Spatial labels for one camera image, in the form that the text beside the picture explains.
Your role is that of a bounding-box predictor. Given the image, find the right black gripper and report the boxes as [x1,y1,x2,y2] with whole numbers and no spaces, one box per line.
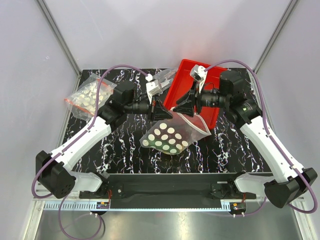
[172,79,229,118]

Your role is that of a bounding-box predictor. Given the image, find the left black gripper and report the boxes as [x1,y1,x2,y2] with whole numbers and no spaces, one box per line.
[124,93,173,124]

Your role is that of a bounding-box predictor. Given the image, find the polka dot zip bag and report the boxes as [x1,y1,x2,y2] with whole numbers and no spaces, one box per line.
[140,111,211,155]

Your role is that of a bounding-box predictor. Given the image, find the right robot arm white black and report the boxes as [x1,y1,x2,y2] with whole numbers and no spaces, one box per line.
[173,65,318,208]

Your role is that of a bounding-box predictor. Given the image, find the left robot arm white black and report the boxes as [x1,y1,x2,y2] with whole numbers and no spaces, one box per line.
[33,81,173,199]

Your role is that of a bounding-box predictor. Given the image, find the small clear bag with items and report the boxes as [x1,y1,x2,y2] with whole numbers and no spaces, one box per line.
[153,68,178,92]

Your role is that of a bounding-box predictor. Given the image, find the red zipper clear bag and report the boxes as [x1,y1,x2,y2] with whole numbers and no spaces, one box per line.
[64,73,117,122]

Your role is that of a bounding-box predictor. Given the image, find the red plastic tray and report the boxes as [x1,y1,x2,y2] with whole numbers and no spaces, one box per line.
[164,59,227,130]

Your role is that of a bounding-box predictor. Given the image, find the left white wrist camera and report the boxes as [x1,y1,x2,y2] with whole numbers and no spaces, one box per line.
[145,73,163,103]

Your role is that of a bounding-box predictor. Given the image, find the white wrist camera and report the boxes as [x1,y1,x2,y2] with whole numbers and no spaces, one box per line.
[145,73,163,103]
[190,64,208,89]

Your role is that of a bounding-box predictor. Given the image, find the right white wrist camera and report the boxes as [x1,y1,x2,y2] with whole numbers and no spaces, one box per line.
[190,64,208,89]

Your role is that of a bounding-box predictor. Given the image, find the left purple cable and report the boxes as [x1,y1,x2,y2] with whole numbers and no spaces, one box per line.
[31,64,151,238]

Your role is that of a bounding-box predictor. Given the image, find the purple cable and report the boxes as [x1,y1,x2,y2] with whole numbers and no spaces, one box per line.
[31,64,151,238]
[203,59,317,216]

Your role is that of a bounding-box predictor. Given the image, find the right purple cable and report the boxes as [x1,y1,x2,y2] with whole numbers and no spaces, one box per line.
[203,59,317,216]

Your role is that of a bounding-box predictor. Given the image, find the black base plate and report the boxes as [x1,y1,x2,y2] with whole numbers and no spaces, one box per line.
[79,173,256,211]

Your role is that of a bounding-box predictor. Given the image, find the slotted cable duct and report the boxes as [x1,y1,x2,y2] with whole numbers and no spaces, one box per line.
[44,201,231,211]

